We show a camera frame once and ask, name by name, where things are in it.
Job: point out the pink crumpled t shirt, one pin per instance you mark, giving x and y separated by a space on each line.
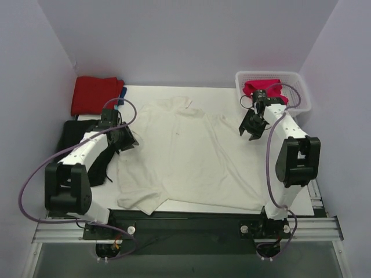
269 85

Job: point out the aluminium mounting rail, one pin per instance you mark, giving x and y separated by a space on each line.
303 230

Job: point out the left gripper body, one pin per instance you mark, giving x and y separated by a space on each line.
125 136

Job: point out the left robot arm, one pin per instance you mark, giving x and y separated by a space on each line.
68 182

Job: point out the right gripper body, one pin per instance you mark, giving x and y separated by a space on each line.
253 126

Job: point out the folded red t shirt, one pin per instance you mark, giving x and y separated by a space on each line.
91 94

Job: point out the black t shirt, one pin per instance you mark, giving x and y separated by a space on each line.
87 147

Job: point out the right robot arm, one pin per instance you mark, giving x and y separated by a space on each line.
291 155

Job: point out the cream white t shirt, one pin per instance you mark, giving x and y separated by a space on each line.
185 154

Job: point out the folded blue t shirt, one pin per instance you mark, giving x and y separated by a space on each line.
121 96

